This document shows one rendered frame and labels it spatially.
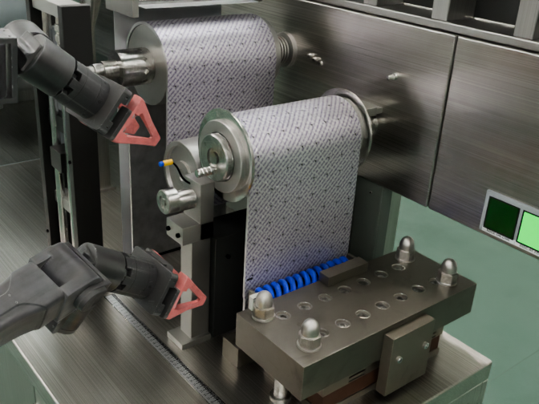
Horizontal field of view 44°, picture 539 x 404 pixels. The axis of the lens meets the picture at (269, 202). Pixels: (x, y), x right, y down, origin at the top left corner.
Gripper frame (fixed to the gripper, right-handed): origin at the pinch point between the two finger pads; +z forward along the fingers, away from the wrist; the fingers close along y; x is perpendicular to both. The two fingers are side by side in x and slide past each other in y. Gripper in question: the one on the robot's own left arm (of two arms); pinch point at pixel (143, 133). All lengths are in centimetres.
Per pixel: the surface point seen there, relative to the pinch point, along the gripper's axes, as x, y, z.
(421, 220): 55, -125, 267
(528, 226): 20, 35, 43
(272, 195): 3.2, 6.8, 21.6
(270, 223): -0.5, 6.7, 24.8
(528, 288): 46, -50, 257
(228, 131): 7.3, 2.9, 10.5
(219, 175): 1.3, 2.3, 14.1
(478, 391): -5, 32, 67
